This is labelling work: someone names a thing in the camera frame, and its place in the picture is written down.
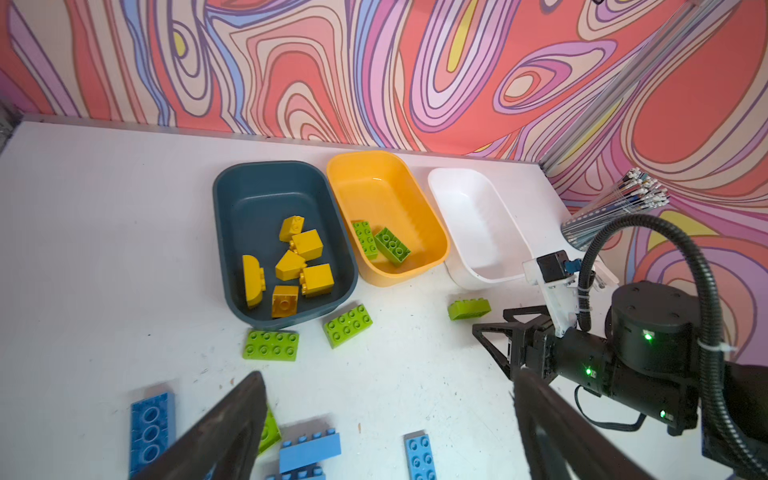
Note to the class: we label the green lego middle cluster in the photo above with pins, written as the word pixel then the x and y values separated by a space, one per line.
pixel 391 247

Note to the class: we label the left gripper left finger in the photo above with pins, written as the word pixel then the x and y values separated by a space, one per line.
pixel 225 441

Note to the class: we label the blue lego stacked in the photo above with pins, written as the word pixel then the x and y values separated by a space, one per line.
pixel 309 450
pixel 314 472

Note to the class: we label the green lego cluster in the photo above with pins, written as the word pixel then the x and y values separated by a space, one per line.
pixel 391 247
pixel 348 325
pixel 271 434

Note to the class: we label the green lego lower cluster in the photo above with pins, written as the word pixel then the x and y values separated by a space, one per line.
pixel 271 434

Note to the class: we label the blue lego far left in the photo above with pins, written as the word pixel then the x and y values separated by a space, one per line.
pixel 153 430

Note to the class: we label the green lego upper right cluster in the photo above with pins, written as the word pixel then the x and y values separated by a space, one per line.
pixel 348 325

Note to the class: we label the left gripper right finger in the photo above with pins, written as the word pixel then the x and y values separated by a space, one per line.
pixel 558 442

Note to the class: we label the yellow small lego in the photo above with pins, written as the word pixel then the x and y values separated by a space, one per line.
pixel 284 301
pixel 291 226

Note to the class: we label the green lego plate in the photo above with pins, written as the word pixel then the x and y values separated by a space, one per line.
pixel 365 237

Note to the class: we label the yellow plastic bin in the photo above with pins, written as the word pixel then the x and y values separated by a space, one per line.
pixel 379 188

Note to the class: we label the blue lego stacked upper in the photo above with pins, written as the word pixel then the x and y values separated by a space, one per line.
pixel 309 450

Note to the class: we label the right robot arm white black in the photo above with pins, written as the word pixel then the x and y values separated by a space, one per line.
pixel 732 407

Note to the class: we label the white plastic bin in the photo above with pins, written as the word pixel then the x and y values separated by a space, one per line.
pixel 489 249

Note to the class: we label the blue lego stacked lower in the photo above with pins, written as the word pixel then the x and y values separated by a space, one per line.
pixel 314 472

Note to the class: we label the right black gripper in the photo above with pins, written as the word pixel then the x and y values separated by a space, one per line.
pixel 646 359

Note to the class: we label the blue lego centre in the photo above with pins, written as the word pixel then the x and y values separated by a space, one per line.
pixel 419 456

